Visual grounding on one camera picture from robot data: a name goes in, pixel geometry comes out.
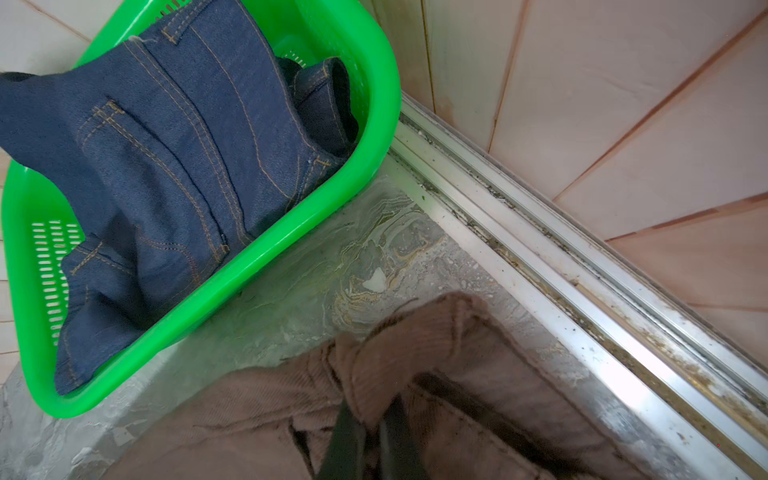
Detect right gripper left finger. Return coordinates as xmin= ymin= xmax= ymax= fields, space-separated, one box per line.
xmin=316 ymin=402 xmax=367 ymax=480

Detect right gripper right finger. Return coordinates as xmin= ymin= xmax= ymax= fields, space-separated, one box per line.
xmin=379 ymin=397 xmax=429 ymax=480

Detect brown corduroy trousers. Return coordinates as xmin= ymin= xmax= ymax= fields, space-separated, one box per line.
xmin=105 ymin=292 xmax=650 ymax=479

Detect blue denim jeans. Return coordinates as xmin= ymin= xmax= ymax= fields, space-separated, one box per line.
xmin=1 ymin=1 xmax=358 ymax=395

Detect green plastic basket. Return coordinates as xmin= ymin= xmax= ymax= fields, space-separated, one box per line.
xmin=2 ymin=1 xmax=401 ymax=418

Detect right aluminium frame rail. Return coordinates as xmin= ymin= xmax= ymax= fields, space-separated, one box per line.
xmin=383 ymin=97 xmax=767 ymax=479

